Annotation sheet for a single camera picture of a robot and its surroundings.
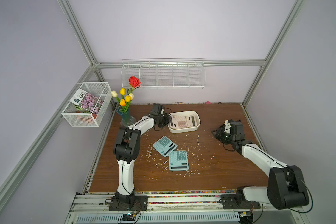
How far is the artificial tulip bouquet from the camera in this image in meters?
0.83

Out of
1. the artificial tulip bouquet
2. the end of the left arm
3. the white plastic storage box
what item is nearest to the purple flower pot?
the artificial tulip bouquet

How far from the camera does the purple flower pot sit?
0.72 metres

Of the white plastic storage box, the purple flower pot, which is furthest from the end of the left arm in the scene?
the purple flower pot

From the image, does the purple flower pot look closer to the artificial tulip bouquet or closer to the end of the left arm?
the artificial tulip bouquet

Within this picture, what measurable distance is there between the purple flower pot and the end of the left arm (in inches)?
11.4

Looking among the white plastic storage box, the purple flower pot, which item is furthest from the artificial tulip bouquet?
the white plastic storage box

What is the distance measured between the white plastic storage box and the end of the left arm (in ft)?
0.29

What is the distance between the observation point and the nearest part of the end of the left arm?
787mm

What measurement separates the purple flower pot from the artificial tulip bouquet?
0.11 m

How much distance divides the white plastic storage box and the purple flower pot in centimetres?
49

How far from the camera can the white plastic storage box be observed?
101cm

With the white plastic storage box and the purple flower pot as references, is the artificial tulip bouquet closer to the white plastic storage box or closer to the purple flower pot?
the purple flower pot

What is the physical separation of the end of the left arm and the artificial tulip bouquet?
6.2 inches

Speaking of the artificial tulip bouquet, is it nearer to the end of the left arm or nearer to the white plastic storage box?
the end of the left arm
